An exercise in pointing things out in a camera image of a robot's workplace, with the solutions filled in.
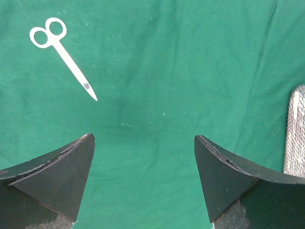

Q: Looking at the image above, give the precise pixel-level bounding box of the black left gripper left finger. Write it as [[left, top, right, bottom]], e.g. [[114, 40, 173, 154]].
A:
[[0, 134, 95, 229]]

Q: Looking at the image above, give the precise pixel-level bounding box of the metal mesh instrument tray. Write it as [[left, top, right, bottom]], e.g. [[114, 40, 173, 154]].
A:
[[283, 85, 305, 177]]

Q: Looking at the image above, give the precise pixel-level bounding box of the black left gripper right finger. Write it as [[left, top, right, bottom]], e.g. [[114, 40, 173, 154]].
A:
[[194, 135, 305, 229]]

